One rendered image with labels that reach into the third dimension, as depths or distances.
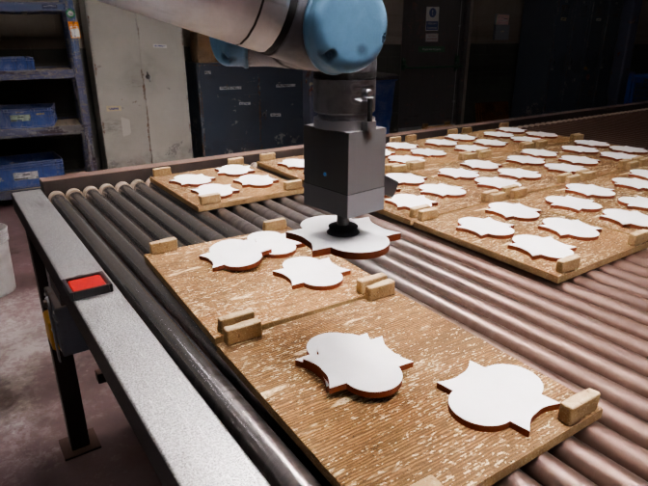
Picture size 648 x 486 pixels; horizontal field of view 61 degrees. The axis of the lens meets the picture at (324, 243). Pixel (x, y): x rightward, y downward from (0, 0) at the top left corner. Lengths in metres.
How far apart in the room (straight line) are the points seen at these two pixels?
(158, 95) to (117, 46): 0.53
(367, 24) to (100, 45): 4.91
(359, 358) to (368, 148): 0.29
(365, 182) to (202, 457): 0.38
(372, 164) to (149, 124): 4.82
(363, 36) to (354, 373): 0.44
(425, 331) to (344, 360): 0.18
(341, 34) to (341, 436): 0.44
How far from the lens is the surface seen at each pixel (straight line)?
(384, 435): 0.69
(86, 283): 1.15
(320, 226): 0.74
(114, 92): 5.36
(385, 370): 0.76
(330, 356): 0.78
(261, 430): 0.72
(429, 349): 0.85
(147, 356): 0.90
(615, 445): 0.78
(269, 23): 0.46
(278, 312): 0.94
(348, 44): 0.47
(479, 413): 0.72
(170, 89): 5.45
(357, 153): 0.65
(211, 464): 0.69
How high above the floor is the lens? 1.38
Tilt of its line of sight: 21 degrees down
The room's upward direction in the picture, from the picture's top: straight up
